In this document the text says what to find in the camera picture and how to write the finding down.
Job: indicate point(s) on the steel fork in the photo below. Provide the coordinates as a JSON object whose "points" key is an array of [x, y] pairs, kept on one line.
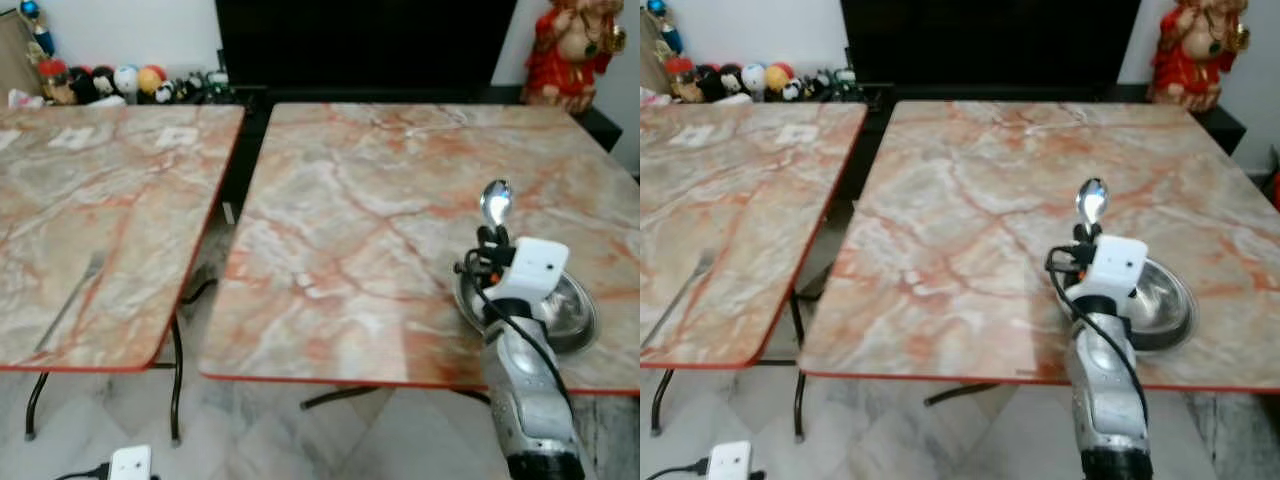
{"points": [[682, 295], [72, 298]]}

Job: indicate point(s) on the round steel bowl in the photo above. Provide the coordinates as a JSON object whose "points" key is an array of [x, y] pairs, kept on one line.
{"points": [[1165, 305], [565, 310]]}

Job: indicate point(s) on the yellow orange round toy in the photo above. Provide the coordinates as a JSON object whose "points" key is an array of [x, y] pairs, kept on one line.
{"points": [[779, 76], [151, 78]]}

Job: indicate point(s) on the blue toy figurine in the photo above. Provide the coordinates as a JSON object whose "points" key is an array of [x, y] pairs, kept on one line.
{"points": [[38, 25], [665, 22]]}

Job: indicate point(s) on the shiny steel spoon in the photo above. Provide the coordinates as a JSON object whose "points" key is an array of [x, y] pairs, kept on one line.
{"points": [[1092, 200], [497, 203]]}

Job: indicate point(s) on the black television screen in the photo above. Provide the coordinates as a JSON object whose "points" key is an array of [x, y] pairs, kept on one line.
{"points": [[365, 40], [990, 40]]}

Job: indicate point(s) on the tan board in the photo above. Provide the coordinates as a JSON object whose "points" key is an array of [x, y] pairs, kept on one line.
{"points": [[652, 50], [15, 55]]}

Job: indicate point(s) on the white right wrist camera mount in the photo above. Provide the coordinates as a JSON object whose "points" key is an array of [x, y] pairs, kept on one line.
{"points": [[1115, 265], [530, 268]]}

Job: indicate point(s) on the marble top folding table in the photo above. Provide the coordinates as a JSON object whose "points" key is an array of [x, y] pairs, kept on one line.
{"points": [[740, 220], [380, 250], [1000, 240], [90, 230]]}

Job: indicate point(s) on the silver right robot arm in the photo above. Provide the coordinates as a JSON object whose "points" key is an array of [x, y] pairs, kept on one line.
{"points": [[1108, 400], [525, 400]]}

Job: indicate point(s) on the red and gold statue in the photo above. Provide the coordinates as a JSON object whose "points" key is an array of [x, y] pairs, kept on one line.
{"points": [[570, 55], [1195, 55]]}

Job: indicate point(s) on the small black white toy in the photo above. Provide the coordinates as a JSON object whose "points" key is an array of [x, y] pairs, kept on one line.
{"points": [[792, 90], [165, 92]]}

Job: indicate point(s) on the black round toy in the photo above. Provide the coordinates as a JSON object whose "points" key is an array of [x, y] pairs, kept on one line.
{"points": [[710, 82], [88, 84]]}

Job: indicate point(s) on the red capped toy figurine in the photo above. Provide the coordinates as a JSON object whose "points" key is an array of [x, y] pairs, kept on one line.
{"points": [[681, 78], [55, 80]]}

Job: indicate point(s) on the white round toy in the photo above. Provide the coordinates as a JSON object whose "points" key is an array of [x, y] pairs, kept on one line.
{"points": [[754, 77], [126, 79]]}

